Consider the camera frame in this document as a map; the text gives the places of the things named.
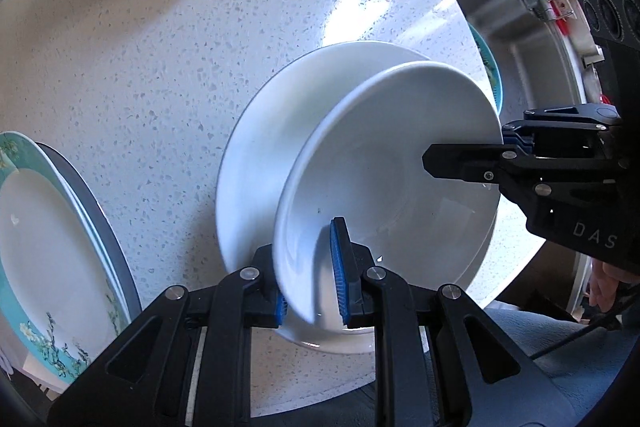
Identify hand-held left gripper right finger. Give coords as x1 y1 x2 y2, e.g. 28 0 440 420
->
329 216 576 427

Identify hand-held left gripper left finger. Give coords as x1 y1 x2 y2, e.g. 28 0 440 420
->
47 244 289 427

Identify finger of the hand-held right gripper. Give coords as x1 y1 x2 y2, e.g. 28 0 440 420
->
501 103 624 158
422 143 622 208

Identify white bowl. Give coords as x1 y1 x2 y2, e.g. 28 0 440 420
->
274 61 504 324
215 40 501 354

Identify teal floral plate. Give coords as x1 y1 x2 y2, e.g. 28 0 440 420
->
0 131 127 384

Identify person's right hand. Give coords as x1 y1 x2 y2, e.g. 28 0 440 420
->
590 258 640 314

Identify stainless steel sink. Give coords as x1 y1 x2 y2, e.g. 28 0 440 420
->
444 0 595 308

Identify dark rimmed plate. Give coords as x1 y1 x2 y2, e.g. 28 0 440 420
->
37 142 144 342

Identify person's grey trousers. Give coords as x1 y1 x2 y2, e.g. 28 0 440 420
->
477 294 640 410

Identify black cable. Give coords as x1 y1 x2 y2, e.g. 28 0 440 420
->
529 279 640 360

